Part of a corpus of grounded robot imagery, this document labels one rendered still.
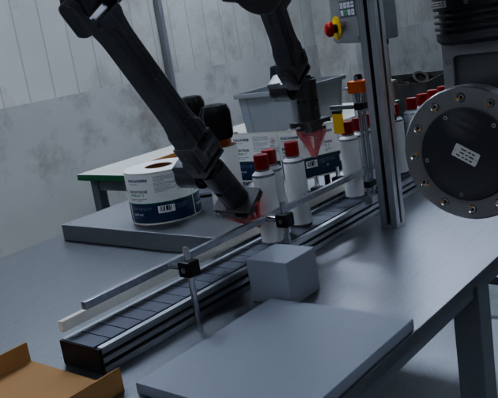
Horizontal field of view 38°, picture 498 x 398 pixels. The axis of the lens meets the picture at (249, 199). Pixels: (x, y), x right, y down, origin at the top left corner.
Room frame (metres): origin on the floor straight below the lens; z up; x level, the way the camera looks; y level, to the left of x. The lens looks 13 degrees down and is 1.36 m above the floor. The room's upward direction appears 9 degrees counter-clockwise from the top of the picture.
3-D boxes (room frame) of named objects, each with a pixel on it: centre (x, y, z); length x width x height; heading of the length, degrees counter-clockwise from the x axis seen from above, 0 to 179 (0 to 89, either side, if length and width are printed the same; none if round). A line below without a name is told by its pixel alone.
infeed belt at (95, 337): (1.79, -0.21, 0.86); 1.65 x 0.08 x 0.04; 139
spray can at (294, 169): (1.69, -0.12, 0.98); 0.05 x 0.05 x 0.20
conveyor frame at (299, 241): (1.79, -0.21, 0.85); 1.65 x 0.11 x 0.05; 139
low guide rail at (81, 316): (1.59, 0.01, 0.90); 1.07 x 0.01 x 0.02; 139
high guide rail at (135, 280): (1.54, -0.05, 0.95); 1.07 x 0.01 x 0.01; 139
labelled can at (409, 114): (2.16, -0.53, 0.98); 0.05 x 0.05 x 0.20
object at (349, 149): (1.88, -0.28, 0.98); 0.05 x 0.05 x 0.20
